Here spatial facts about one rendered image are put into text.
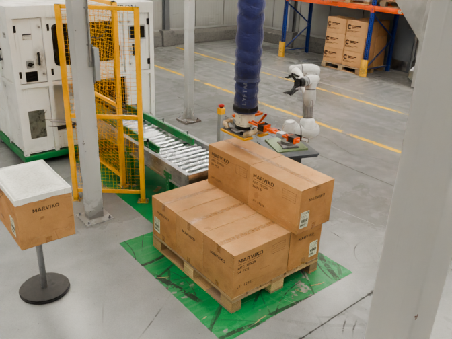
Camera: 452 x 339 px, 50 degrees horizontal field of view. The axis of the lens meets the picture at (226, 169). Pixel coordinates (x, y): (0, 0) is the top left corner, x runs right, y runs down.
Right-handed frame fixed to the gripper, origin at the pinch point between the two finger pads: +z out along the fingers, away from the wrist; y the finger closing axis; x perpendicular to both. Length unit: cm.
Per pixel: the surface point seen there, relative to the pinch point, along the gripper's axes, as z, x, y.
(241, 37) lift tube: 33, 25, -39
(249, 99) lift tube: 25.3, 17.9, 12.8
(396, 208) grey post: 218, -234, -54
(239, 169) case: 41, 9, 73
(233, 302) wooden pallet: 102, -57, 147
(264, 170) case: 39, -20, 64
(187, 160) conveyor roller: 25, 109, 103
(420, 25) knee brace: 215, -229, -93
